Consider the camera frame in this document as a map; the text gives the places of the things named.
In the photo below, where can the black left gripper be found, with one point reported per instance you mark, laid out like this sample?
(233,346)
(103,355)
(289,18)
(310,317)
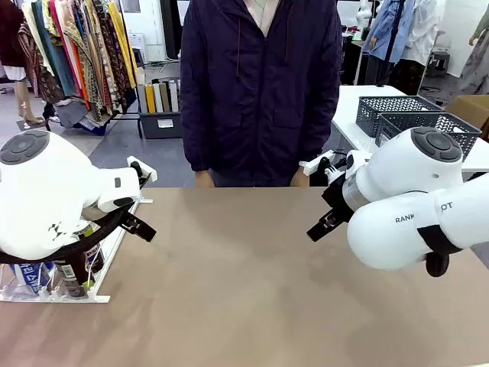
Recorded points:
(124,202)

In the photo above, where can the grey plastic basket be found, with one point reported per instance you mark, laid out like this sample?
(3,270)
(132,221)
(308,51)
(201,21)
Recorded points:
(386,109)
(464,135)

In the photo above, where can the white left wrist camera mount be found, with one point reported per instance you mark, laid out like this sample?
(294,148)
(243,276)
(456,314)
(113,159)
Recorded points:
(147,174)

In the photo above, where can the cardboard box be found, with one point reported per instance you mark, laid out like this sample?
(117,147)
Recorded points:
(470,109)

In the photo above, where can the clothes rack with garments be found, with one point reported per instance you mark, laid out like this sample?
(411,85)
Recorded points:
(91,49)

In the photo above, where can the blue Pocari Sweat can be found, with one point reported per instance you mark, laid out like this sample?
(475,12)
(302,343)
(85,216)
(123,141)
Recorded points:
(30,277)

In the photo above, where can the person in navy jacket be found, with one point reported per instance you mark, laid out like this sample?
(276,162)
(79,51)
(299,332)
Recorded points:
(260,95)

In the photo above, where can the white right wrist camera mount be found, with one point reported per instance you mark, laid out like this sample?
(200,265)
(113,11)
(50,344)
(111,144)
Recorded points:
(317,162)

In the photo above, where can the mannequin in white shirt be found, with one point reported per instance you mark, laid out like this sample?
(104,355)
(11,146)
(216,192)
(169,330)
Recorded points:
(424,26)

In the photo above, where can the black Pepsi can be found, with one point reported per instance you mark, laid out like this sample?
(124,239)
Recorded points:
(93,256)

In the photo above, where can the white printer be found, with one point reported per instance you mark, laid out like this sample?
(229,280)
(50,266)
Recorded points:
(137,46)

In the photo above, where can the mannequin in grey dress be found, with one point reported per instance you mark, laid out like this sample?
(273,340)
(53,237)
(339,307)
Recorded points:
(477,57)

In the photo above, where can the mannequin in blue shirt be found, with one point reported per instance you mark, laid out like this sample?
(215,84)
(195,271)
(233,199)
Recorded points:
(386,26)

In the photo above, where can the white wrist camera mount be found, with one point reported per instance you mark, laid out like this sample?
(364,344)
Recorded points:
(317,162)
(147,174)

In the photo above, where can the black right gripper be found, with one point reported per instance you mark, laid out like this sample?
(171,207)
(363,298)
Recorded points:
(338,199)

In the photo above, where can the dark bin with boards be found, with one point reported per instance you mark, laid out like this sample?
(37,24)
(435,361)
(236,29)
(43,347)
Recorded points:
(160,126)

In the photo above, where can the dark brown coffee can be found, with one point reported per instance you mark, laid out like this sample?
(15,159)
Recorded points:
(74,275)

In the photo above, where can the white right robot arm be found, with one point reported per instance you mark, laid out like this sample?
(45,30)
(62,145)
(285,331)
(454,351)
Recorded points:
(401,179)

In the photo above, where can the grey stool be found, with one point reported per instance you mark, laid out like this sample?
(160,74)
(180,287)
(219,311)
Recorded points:
(439,61)

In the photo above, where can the mannequin in maroon top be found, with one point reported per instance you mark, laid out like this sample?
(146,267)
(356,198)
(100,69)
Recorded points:
(11,34)

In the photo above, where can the person's left hand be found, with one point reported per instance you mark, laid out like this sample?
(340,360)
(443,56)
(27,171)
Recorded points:
(300,179)

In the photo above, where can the white side table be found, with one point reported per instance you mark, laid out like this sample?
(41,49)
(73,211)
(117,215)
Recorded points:
(347,103)

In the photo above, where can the person's right hand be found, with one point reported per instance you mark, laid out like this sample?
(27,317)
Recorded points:
(204,179)

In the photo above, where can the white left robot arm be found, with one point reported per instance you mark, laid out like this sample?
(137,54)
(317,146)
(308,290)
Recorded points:
(46,191)

